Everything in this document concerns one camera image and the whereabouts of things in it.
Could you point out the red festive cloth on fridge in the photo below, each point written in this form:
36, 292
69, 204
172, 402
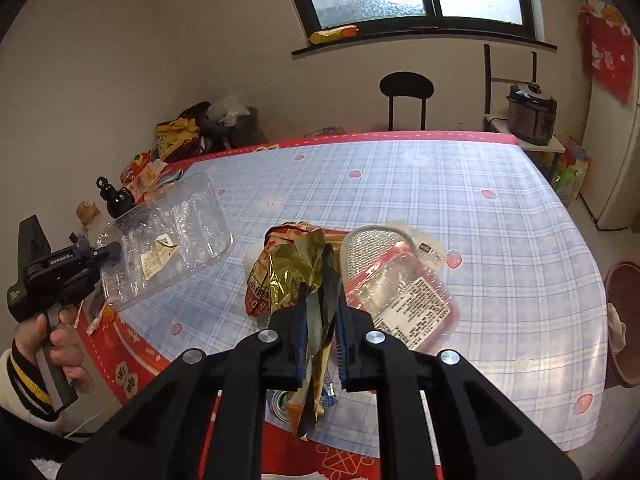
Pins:
607, 47

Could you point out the black gourd-shaped bottle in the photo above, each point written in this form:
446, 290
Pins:
118, 202

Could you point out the brown plastic trash bin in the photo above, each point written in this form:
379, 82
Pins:
622, 302

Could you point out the person's left hand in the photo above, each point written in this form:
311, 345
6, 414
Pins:
66, 346

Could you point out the electric pressure cooker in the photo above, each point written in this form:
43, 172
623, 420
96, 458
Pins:
531, 113

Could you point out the small white side table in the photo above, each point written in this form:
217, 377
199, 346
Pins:
545, 157

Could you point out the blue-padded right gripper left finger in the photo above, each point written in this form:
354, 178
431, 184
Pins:
287, 364

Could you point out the yellow snack packet on sill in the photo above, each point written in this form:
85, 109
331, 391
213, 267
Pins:
329, 36

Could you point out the blue plaid plastic tablecloth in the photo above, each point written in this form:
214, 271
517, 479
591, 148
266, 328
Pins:
451, 243

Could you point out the red-rimmed clear food tray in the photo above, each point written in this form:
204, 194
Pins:
406, 300

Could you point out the left forearm white sleeve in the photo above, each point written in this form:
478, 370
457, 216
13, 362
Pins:
23, 393

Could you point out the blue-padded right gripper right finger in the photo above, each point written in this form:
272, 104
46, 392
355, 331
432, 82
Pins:
357, 368

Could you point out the black round-back chair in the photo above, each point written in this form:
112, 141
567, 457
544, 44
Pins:
406, 85

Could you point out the white printed packaging card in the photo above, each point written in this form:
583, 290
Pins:
430, 251

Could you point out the cream two-door refrigerator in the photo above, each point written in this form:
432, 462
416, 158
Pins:
611, 140

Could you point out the clear plastic container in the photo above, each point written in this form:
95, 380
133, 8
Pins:
181, 231

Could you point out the colourful bags beside table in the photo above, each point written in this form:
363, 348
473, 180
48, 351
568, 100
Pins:
571, 172

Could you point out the yellow snack bags pile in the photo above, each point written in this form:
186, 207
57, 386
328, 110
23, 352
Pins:
178, 140

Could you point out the gold red snack wrapper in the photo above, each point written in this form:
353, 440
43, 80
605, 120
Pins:
300, 264

